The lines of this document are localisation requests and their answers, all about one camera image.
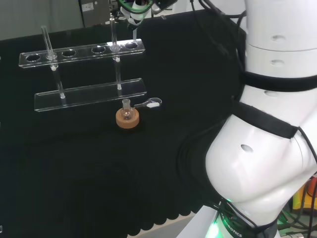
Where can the grey metal cabinet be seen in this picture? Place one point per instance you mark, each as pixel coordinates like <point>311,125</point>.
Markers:
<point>96,13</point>

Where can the clear acrylic funnel stand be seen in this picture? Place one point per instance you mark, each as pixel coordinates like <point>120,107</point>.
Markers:
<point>86,95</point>

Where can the clear weighing funnel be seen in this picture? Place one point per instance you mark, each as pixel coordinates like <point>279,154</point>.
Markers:
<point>152,104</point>

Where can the clear plastic funnel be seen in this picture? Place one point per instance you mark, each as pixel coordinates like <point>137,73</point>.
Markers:
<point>135,34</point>

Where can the yellow stop button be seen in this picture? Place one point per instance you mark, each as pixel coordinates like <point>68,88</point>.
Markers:
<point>298,200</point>

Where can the small round-bottom glass flask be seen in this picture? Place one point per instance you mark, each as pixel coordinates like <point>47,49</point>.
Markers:
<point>127,115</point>

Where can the pale board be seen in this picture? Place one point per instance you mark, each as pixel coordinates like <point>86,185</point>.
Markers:
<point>195,223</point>

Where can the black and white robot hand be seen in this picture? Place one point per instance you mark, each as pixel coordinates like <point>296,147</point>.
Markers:
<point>136,17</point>

